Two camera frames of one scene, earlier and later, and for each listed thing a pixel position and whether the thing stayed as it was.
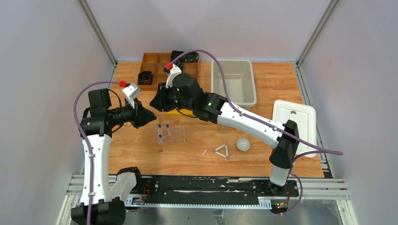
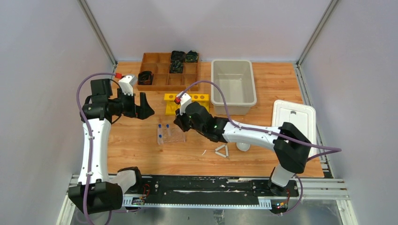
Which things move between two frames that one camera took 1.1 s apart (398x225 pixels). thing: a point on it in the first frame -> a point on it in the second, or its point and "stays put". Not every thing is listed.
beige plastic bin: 239,80 stays put
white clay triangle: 220,154 stays put
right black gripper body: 175,101 -> 186,124
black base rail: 163,191 stays put
